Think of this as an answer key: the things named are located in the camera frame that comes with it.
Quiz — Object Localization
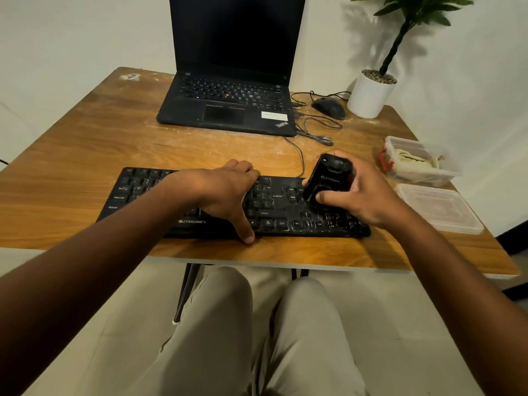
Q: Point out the person's left hand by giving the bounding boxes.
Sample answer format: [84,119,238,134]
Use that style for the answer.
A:
[165,159,261,245]

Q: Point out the person's right hand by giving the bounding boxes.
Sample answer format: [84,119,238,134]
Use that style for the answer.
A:
[303,150,408,229]

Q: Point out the black handheld device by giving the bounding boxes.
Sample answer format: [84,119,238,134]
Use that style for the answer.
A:
[303,153,355,211]

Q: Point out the black computer keyboard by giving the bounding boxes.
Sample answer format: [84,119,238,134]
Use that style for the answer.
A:
[97,167,371,240]

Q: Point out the person's right forearm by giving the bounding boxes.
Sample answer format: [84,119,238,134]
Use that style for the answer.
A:
[386,200,528,396]

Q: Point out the person's left forearm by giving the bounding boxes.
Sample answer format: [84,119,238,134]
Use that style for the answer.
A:
[0,171,199,396]

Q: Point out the pale yellow cloth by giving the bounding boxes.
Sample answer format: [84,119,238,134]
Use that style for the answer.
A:
[394,149,440,180]

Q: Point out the black metal table leg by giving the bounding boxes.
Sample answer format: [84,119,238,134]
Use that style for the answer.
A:
[173,263,203,324]

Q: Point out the black computer mouse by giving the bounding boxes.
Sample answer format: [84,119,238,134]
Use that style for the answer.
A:
[311,97,346,120]

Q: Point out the white plant pot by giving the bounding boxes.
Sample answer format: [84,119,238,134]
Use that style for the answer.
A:
[347,69,398,119]

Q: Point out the clear plastic container lid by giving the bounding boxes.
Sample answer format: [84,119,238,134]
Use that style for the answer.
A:
[394,183,484,235]

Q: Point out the black laptop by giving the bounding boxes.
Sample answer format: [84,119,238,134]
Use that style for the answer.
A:
[157,0,307,137]

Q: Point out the beige trousers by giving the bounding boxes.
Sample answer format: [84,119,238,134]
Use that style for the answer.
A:
[78,266,370,396]

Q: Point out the clear plastic container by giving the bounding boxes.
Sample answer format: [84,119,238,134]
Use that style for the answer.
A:
[379,136,463,188]

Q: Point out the green artificial plant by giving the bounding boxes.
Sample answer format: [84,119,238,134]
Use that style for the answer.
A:
[351,0,491,76]

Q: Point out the black keyboard cable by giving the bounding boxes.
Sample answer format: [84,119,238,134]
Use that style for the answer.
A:
[284,111,344,178]

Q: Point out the black mouse cable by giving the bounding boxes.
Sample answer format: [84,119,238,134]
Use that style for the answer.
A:
[291,91,352,108]

